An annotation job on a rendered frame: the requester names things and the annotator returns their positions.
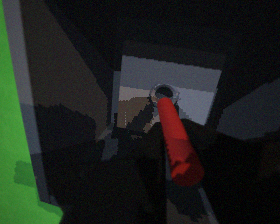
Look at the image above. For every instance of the red peg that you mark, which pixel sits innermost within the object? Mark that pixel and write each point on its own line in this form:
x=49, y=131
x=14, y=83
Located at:
x=185, y=167

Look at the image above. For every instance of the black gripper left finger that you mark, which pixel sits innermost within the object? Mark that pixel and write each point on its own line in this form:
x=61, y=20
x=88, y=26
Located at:
x=139, y=177

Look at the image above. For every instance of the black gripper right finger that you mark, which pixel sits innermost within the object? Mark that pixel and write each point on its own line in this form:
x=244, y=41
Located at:
x=237, y=173

